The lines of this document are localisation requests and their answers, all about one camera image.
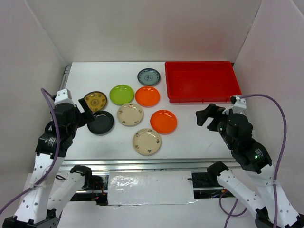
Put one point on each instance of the aluminium frame rail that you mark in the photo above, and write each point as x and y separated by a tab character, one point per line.
189	147

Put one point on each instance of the blue white patterned plate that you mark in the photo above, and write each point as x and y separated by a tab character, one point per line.
149	77

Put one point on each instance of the black plate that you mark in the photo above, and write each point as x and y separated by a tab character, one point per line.
102	124

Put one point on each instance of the yellow brown patterned plate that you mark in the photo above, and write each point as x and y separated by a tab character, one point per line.
96	101

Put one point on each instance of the beige floral plate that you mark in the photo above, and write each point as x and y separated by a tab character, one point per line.
146	141
130	114

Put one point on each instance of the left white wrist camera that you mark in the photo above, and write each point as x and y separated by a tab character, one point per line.
63	96

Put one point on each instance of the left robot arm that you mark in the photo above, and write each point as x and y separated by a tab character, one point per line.
40	208

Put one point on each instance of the green plate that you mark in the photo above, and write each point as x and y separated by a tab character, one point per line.
121	94

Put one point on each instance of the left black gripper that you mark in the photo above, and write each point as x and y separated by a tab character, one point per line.
88	116

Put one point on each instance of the red plastic bin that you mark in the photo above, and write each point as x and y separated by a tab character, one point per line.
200	81

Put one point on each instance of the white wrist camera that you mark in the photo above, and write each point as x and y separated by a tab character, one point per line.
63	96
238	105

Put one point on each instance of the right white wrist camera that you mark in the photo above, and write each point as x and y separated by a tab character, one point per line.
238	105

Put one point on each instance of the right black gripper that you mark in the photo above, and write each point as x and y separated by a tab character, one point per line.
211	109

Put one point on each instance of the orange plate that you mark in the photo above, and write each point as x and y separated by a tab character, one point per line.
147	96
163	121

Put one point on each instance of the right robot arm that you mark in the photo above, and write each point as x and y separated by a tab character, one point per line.
270	207

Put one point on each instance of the white foil cover panel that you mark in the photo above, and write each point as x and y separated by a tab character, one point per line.
150	188

